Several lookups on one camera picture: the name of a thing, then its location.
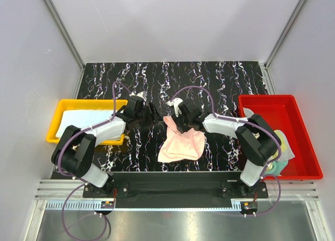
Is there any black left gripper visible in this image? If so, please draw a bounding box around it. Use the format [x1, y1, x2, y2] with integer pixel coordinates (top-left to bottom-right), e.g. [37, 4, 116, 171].
[135, 102, 163, 129]

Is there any pink towel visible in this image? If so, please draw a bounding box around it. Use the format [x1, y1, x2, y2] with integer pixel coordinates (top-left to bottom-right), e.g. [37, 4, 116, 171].
[158, 116, 206, 163]

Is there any light blue towel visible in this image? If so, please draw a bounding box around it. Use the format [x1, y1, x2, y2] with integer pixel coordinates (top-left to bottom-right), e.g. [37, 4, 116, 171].
[55, 109, 126, 146]

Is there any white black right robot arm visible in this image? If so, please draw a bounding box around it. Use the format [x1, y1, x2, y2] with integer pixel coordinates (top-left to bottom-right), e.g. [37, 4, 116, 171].
[167, 98, 282, 198]

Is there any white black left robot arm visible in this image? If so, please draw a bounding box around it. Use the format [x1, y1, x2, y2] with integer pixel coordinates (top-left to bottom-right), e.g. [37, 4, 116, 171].
[51, 92, 163, 197]

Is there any grey towel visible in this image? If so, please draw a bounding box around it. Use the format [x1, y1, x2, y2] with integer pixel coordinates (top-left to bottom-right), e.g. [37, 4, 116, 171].
[243, 108, 254, 118]

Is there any red plastic tray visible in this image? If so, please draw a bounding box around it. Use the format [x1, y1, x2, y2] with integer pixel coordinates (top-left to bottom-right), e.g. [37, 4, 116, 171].
[238, 95, 323, 180]

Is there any yellow plastic tray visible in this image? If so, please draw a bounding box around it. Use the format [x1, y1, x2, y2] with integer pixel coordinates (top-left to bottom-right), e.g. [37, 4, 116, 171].
[46, 99, 127, 144]

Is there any left connector box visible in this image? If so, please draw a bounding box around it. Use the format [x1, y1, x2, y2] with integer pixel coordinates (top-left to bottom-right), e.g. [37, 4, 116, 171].
[100, 201, 115, 210]

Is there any connector box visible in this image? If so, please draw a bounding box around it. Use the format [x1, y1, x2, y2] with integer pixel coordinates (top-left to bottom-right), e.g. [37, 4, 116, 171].
[243, 201, 258, 211]
[100, 201, 115, 210]

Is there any green yellow towel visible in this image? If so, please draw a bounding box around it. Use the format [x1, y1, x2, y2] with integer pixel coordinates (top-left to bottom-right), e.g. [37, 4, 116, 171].
[264, 130, 295, 177]

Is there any right connector box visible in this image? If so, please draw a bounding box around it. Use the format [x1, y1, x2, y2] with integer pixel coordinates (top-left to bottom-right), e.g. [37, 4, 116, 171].
[243, 201, 258, 211]

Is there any black mounting base plate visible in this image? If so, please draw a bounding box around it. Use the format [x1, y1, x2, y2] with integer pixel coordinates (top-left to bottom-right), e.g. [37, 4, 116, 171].
[83, 171, 269, 210]

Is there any white cable duct strip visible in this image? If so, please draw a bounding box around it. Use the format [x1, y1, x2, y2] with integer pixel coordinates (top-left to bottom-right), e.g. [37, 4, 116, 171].
[46, 199, 241, 212]

